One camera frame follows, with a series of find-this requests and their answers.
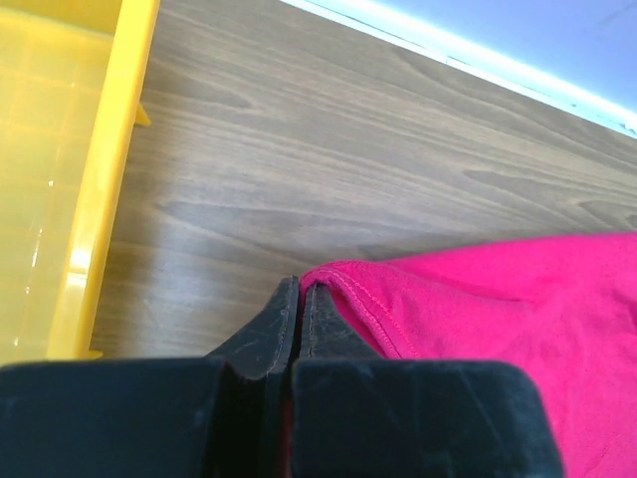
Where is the red t shirt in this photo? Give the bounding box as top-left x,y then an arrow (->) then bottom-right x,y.
301,232 -> 636,477

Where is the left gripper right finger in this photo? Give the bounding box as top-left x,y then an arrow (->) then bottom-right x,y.
291,286 -> 564,477

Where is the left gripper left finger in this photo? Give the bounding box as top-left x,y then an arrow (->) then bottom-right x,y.
1,277 -> 299,477

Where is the yellow plastic tray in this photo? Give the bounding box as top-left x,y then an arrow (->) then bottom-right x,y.
1,0 -> 159,363

